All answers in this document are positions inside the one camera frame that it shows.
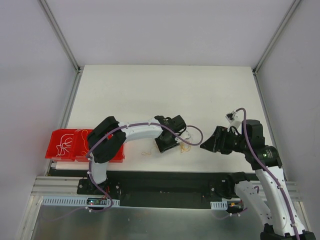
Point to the left white cable duct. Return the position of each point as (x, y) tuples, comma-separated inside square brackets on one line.
[(71, 201)]

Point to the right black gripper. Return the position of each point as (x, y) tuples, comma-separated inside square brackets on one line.
[(220, 139)]

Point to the right aluminium frame post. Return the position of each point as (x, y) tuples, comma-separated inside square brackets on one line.
[(293, 7)]

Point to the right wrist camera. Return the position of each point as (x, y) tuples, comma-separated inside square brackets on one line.
[(233, 119)]

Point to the left aluminium frame post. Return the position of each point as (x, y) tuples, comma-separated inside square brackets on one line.
[(59, 34)]

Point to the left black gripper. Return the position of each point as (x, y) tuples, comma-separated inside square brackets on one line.
[(167, 144)]

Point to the aluminium frame post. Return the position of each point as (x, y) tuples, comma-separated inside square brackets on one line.
[(59, 34), (293, 7)]

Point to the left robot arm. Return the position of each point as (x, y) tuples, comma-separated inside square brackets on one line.
[(110, 135)]

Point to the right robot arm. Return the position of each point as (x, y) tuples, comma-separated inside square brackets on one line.
[(277, 215)]

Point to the right white cable duct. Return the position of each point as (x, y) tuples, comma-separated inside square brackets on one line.
[(219, 205)]

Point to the red plastic bin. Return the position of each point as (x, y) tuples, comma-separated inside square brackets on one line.
[(69, 145)]

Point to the white cable duct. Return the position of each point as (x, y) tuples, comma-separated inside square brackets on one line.
[(219, 205), (71, 201)]

